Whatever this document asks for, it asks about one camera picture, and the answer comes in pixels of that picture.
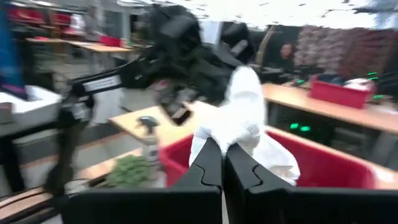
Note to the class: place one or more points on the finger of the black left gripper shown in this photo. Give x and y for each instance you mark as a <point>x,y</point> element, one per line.
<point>175,110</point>

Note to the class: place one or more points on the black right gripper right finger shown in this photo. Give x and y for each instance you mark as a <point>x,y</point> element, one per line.
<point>311,208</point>

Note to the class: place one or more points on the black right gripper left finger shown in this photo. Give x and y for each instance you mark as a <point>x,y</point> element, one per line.
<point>140,208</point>

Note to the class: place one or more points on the white lace garment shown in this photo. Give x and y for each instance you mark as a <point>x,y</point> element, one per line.
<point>242,124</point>

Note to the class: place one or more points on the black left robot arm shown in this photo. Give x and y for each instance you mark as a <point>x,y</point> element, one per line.
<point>99,82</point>

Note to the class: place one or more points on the red plastic laundry bin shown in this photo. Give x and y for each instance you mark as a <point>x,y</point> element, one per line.
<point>326,165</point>

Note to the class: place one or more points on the wooden desk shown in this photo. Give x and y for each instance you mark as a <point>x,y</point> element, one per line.
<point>93,47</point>
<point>342,112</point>
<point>168,130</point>

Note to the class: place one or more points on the grey spray bottle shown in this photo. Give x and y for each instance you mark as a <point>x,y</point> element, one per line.
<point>148,124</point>

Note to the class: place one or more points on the green artificial plant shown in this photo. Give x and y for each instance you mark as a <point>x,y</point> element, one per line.
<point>130,171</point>

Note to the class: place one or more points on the black computer with green lights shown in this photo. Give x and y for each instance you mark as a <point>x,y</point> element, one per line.
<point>300,127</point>

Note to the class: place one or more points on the person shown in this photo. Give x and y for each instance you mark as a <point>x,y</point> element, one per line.
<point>286,51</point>

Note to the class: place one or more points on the white box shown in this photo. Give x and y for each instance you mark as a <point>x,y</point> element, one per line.
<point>28,109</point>

